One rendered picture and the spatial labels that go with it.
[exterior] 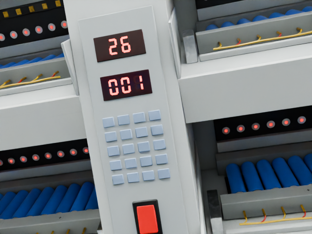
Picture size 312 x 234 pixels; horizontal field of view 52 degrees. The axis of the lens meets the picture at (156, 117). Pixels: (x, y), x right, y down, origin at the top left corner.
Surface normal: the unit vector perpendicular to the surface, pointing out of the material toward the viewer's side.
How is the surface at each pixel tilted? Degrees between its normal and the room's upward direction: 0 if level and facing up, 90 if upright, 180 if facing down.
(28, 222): 19
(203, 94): 109
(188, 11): 90
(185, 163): 90
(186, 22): 90
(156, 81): 90
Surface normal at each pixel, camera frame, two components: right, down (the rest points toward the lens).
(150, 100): -0.13, 0.07
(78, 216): -0.19, -0.91
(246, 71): -0.07, 0.39
